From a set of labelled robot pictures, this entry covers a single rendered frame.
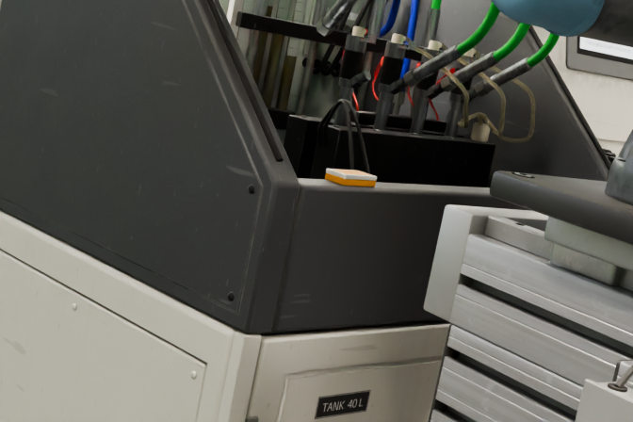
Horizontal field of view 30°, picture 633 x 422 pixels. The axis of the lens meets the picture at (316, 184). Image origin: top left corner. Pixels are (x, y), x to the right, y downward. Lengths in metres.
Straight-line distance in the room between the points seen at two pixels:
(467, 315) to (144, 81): 0.55
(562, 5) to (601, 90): 1.31
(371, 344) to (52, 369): 0.40
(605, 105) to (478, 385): 1.19
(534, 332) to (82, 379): 0.69
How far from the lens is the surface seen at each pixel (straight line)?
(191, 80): 1.28
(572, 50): 1.98
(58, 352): 1.48
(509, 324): 0.91
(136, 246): 1.35
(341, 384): 1.34
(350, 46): 1.58
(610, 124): 2.08
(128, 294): 1.36
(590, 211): 0.81
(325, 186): 1.23
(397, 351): 1.39
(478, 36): 1.56
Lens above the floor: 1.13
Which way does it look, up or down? 8 degrees down
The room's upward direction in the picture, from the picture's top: 11 degrees clockwise
